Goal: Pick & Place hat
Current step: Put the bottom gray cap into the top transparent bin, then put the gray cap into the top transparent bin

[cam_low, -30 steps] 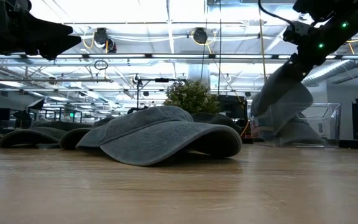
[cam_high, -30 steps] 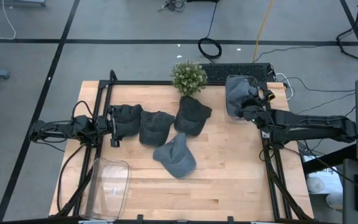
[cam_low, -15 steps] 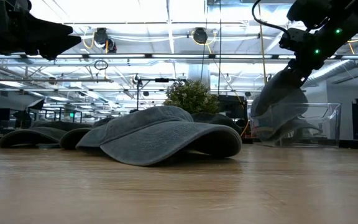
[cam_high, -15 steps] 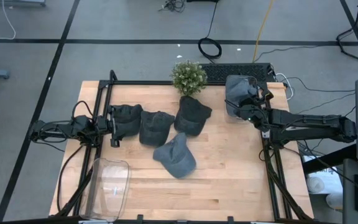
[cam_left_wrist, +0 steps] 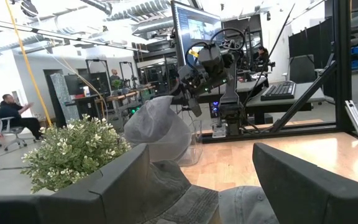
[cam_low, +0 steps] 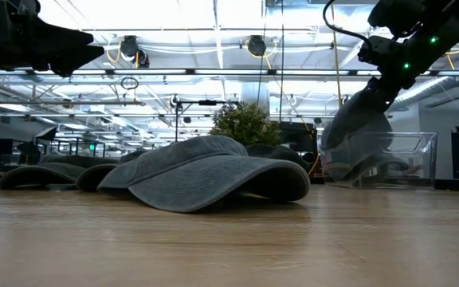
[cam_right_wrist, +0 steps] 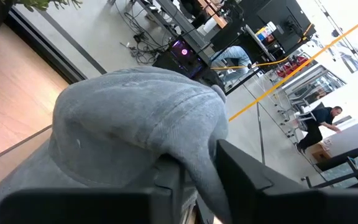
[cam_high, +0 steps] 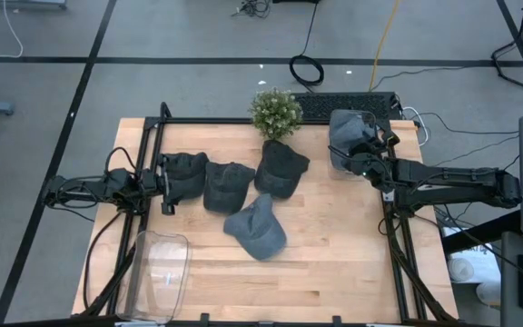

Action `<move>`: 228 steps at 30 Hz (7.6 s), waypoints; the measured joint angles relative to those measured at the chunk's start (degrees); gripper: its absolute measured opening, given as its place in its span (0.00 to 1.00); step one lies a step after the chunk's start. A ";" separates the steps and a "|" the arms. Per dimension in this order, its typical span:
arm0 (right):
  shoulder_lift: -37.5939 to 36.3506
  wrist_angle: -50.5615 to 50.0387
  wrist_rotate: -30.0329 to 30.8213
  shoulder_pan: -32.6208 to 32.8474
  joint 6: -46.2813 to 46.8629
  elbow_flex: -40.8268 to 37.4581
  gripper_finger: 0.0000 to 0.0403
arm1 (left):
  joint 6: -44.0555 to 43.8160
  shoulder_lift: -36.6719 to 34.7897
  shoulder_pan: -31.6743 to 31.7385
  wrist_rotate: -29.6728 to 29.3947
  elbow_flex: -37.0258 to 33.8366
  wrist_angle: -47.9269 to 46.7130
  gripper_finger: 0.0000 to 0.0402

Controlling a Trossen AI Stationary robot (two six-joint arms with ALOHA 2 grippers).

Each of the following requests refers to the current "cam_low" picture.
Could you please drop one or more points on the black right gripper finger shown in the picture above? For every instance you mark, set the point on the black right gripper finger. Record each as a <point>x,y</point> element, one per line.
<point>379,97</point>

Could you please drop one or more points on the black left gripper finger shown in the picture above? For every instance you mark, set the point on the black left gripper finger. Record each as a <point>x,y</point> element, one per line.
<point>62,38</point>
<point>70,60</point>

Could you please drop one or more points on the grey denim baseball cap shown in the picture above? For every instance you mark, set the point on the grey denim baseball cap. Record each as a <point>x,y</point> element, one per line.
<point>353,127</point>
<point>197,175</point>

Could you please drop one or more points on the clear plastic bin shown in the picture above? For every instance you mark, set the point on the clear plastic bin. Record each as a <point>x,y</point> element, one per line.
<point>420,167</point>

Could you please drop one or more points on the green artificial plant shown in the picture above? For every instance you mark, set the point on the green artificial plant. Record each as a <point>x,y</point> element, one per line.
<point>245,123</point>

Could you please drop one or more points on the ceiling light strip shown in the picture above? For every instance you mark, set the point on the ceiling light strip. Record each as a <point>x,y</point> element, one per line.
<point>229,72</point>

